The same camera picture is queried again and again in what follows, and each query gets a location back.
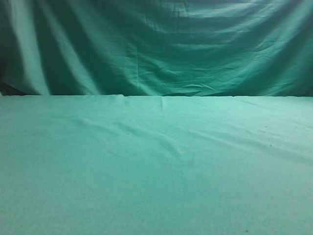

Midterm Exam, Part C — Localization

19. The green table cloth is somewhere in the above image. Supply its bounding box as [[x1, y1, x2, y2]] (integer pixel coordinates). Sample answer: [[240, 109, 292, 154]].
[[0, 95, 313, 235]]

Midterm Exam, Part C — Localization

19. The green backdrop cloth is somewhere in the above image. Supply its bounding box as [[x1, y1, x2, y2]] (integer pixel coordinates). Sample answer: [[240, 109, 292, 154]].
[[0, 0, 313, 96]]

